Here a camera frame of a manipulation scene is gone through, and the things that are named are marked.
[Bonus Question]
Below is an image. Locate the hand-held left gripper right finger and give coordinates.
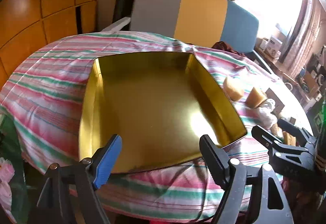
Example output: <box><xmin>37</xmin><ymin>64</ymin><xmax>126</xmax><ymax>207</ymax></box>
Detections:
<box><xmin>199</xmin><ymin>134</ymin><xmax>294</xmax><ymax>224</ymax></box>

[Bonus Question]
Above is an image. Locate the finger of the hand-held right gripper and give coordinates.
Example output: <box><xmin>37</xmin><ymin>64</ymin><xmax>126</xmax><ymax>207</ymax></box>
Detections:
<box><xmin>251</xmin><ymin>125</ymin><xmax>284</xmax><ymax>155</ymax></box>
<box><xmin>277</xmin><ymin>118</ymin><xmax>314</xmax><ymax>145</ymax></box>

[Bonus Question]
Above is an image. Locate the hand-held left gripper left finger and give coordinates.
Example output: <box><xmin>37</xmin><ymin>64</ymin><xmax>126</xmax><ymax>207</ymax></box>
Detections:
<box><xmin>28</xmin><ymin>134</ymin><xmax>122</xmax><ymax>224</ymax></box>

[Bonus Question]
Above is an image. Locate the white plastic-wrapped bun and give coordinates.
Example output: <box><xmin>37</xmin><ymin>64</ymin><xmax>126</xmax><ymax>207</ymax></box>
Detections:
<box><xmin>255</xmin><ymin>106</ymin><xmax>278</xmax><ymax>129</ymax></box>

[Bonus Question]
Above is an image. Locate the small dark box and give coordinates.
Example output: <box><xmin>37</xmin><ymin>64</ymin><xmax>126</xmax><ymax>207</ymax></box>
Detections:
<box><xmin>265</xmin><ymin>88</ymin><xmax>286</xmax><ymax>115</ymax></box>

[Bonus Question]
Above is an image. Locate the yellow sponge cake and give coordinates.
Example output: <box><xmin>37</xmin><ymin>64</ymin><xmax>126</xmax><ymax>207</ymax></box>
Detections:
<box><xmin>223</xmin><ymin>77</ymin><xmax>245</xmax><ymax>101</ymax></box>
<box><xmin>246</xmin><ymin>87</ymin><xmax>267</xmax><ymax>108</ymax></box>

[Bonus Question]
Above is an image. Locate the gold tin box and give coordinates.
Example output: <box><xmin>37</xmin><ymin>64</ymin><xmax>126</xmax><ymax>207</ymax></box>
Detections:
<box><xmin>78</xmin><ymin>51</ymin><xmax>248</xmax><ymax>174</ymax></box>

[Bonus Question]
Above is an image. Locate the small white object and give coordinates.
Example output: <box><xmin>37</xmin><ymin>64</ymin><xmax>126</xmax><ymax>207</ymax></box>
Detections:
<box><xmin>263</xmin><ymin>99</ymin><xmax>277</xmax><ymax>111</ymax></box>

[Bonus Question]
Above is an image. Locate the person's maroon clothing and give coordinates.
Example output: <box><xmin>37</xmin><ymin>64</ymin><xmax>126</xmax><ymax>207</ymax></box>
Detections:
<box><xmin>280</xmin><ymin>178</ymin><xmax>326</xmax><ymax>224</ymax></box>

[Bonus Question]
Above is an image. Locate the wooden desk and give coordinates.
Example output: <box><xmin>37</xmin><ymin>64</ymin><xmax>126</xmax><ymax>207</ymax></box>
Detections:
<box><xmin>255</xmin><ymin>45</ymin><xmax>326</xmax><ymax>112</ymax></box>

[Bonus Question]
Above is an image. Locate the white carton box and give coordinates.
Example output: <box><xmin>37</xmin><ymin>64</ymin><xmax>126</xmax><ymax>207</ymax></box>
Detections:
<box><xmin>265</xmin><ymin>37</ymin><xmax>283</xmax><ymax>55</ymax></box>

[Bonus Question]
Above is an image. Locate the dark red cloth heap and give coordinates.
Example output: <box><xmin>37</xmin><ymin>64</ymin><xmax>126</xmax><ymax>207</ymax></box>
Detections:
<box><xmin>211</xmin><ymin>41</ymin><xmax>246</xmax><ymax>56</ymax></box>

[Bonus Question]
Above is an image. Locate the pink plastic bag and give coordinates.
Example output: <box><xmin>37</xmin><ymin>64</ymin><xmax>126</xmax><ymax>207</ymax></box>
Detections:
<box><xmin>0</xmin><ymin>158</ymin><xmax>15</xmax><ymax>210</ymax></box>

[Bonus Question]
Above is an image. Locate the striped pink green bedsheet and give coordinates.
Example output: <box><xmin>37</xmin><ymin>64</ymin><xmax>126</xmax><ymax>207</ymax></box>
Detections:
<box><xmin>0</xmin><ymin>30</ymin><xmax>314</xmax><ymax>221</ymax></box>

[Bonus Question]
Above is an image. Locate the beige curtain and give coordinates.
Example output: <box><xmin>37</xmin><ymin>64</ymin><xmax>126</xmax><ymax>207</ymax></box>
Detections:
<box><xmin>279</xmin><ymin>0</ymin><xmax>323</xmax><ymax>79</ymax></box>

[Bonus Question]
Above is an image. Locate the orange wooden wardrobe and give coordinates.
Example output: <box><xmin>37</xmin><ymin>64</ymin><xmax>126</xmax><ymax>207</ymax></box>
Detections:
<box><xmin>0</xmin><ymin>0</ymin><xmax>100</xmax><ymax>89</ymax></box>

